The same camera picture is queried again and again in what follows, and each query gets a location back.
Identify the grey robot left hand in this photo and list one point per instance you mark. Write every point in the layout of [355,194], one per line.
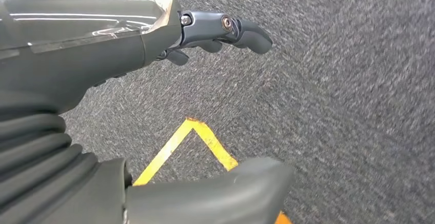
[68,63]

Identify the yellow floor tape square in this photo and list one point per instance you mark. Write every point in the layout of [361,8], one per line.
[211,142]

